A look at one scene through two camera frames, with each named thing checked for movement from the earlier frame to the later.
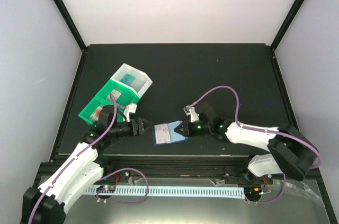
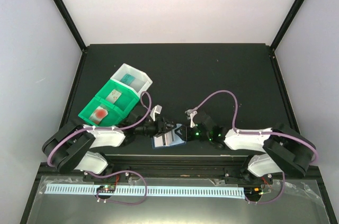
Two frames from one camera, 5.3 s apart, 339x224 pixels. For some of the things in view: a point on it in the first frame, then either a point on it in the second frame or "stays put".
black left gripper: x=140 y=127 → x=162 y=124
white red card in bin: x=94 y=116 stays put
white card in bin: x=115 y=93 stays put
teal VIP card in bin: x=127 y=79 stays put
